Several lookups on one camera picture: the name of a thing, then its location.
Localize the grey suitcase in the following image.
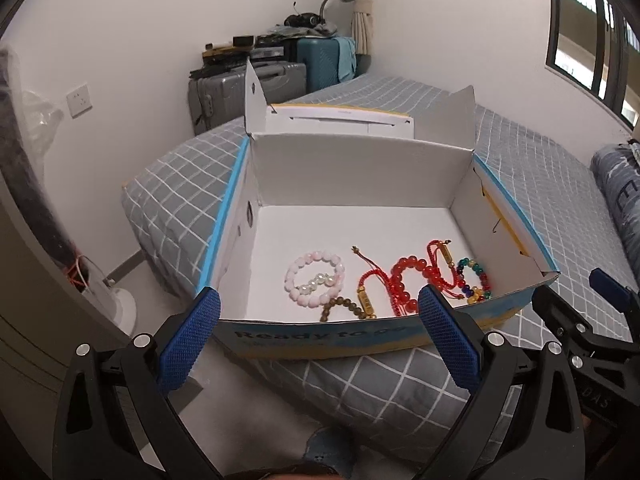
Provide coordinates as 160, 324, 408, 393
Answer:
188, 61, 307, 136

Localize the brown wooden bead bracelet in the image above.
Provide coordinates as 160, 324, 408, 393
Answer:
318, 294, 369, 324

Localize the multicolour glass bead bracelet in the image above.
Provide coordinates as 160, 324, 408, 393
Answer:
454, 257, 494, 306

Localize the beige curtain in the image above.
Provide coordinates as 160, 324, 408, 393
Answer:
352, 0, 373, 55

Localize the blue patterned folded duvet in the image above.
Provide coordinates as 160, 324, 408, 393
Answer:
590, 141, 640, 281

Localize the window frame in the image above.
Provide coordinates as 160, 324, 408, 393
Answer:
547, 0, 639, 129

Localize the blue yellow cardboard box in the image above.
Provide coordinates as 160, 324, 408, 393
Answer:
201, 70, 559, 360

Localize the white wall socket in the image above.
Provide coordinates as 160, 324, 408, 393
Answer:
66, 84, 93, 119

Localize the small red cord bracelet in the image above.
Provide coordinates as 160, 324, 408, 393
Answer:
425, 237, 467, 302

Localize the teal suitcase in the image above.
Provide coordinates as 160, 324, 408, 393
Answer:
296, 36, 357, 93

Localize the white standing fan base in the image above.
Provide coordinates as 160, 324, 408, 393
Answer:
75, 255, 137, 336

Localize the pink bead bracelet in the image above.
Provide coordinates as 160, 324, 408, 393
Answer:
283, 249, 347, 309

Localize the red cord bracelet gold tube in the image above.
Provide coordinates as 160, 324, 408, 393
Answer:
352, 245, 400, 320

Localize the large red bead bracelet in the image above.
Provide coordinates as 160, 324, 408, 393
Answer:
387, 253, 446, 318

